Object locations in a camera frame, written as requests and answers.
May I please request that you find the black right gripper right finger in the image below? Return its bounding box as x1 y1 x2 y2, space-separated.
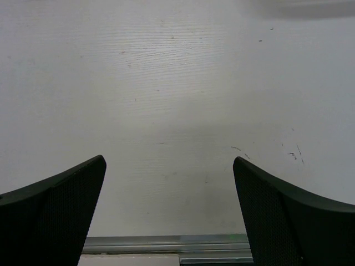
233 157 354 265

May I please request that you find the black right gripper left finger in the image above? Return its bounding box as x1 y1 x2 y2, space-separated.
1 155 107 265

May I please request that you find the aluminium table edge rail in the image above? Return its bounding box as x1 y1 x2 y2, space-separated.
83 234 253 265

